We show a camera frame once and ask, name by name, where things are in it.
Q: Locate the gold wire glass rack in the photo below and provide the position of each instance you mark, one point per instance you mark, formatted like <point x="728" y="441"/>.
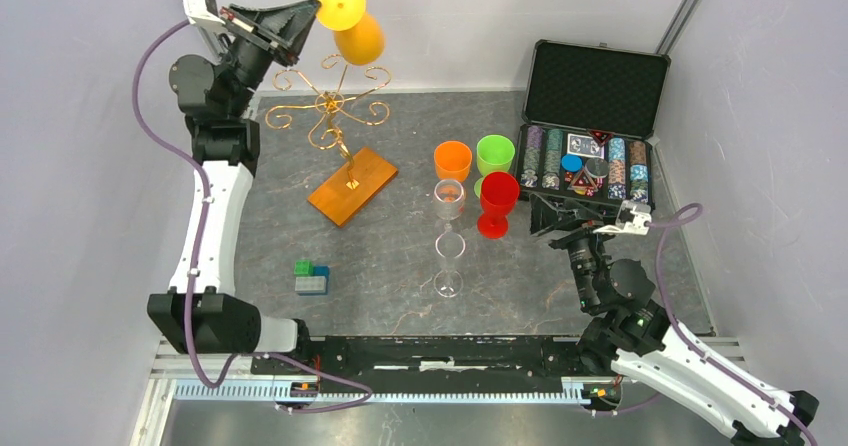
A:
<point x="326" y="134"/>

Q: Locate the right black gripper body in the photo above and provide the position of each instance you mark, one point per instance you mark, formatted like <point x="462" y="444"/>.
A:
<point x="585" y="252"/>

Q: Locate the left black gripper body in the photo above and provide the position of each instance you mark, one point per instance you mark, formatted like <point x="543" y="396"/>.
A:
<point x="253" y="52"/>

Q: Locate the grey toy brick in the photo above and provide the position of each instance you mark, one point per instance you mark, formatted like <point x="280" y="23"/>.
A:
<point x="311" y="285"/>

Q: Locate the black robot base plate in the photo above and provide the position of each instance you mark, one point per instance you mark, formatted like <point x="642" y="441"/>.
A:
<point x="444" y="366"/>

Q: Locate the blue poker chip disc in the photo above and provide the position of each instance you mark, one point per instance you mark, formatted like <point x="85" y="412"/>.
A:
<point x="571" y="163"/>

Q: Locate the triangular all-in button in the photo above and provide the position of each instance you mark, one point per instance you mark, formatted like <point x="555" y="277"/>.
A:
<point x="584" y="184"/>

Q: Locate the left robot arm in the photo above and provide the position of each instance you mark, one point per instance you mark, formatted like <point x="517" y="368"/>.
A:
<point x="199" y="312"/>

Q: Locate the black poker chip case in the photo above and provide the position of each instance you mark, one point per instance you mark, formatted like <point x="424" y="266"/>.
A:
<point x="611" y="95"/>

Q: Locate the clear wine glass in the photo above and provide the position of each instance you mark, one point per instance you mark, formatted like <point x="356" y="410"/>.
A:
<point x="450" y="247"/>
<point x="449" y="197"/>

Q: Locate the blue toy brick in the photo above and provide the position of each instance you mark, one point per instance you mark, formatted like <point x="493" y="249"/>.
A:
<point x="321" y="271"/>

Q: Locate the yellow-orange plastic wine glass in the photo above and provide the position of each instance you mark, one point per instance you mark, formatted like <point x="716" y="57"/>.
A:
<point x="357" y="34"/>

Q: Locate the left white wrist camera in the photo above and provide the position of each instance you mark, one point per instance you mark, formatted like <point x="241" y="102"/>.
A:
<point x="204" y="15"/>

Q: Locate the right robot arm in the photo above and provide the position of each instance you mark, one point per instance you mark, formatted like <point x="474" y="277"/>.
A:
<point x="635" y="333"/>

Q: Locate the red plastic wine glass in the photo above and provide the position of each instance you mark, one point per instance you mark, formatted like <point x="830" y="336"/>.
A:
<point x="498" y="196"/>

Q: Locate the orange plastic wine glass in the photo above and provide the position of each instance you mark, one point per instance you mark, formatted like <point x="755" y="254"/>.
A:
<point x="452" y="160"/>

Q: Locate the clear wine glass back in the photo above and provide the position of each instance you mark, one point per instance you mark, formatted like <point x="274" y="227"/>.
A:
<point x="450" y="247"/>

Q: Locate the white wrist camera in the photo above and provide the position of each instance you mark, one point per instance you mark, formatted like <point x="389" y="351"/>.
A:
<point x="204" y="15"/>
<point x="633" y="218"/>

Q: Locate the wooden rack base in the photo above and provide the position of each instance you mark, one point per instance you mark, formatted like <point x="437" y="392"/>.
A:
<point x="350" y="189"/>

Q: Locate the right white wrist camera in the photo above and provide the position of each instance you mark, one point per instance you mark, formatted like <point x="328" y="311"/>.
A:
<point x="633" y="218"/>

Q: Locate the playing card deck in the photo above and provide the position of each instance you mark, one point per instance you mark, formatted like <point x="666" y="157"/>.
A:
<point x="584" y="146"/>

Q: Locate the green toy brick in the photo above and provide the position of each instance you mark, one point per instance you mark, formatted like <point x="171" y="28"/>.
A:
<point x="303" y="268"/>

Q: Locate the green plastic wine glass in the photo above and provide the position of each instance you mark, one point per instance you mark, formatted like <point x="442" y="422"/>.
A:
<point x="495" y="153"/>

